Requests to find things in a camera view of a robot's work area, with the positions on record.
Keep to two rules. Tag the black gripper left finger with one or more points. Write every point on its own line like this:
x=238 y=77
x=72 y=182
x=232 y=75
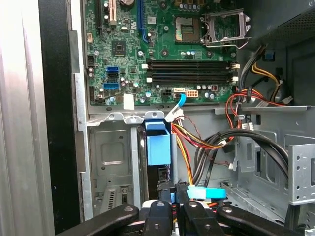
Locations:
x=158 y=216

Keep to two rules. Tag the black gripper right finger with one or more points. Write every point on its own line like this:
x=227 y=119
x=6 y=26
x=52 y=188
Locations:
x=197 y=216

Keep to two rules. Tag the hard disk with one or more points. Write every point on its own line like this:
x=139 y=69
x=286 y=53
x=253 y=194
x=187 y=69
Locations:
x=158 y=147

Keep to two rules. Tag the grey metal disk bay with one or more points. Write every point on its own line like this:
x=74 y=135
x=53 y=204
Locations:
x=110 y=147

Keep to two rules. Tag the grey metal drive cage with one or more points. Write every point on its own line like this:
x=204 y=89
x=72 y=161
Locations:
x=302 y=172

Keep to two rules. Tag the white paper label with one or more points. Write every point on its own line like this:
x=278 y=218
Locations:
x=128 y=101

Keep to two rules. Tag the black RAM slot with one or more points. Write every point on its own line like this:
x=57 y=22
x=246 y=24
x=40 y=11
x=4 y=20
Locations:
x=192 y=68
x=192 y=63
x=192 y=74
x=192 y=80

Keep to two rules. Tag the black open PC case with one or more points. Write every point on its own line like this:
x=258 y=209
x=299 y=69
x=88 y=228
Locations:
x=59 y=98

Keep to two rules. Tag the metal locking lever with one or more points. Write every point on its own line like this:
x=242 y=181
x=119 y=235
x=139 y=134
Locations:
x=221 y=46

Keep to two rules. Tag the green motherboard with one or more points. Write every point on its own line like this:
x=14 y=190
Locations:
x=160 y=32

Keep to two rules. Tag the CPU socket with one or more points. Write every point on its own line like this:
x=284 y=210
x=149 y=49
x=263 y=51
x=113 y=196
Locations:
x=187 y=29

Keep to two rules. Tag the metal socket cover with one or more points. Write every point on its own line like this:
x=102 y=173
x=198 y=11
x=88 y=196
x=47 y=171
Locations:
x=246 y=24

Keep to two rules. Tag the blue expansion slot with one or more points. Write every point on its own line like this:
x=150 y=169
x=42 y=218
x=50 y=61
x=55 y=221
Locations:
x=141 y=17

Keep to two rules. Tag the white expansion slot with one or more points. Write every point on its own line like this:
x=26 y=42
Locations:
x=113 y=12

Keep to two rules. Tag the black expansion slot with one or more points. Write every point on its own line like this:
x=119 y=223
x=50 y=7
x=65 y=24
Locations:
x=99 y=14

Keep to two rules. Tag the grey power supply unit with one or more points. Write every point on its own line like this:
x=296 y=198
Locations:
x=283 y=14

